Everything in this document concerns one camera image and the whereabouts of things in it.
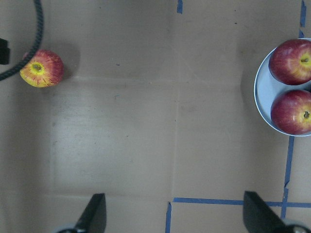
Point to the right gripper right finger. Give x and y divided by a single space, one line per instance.
258 217

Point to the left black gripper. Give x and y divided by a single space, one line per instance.
4 52

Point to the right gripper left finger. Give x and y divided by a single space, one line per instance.
93 218

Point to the red yellow apple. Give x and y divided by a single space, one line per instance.
45 69

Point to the red apple plate front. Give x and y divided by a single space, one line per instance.
291 112

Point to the red apple plate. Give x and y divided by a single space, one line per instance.
290 62
291 112

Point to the silver metal plate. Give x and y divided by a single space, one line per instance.
267 89

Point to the red apple plate back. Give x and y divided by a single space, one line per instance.
290 62

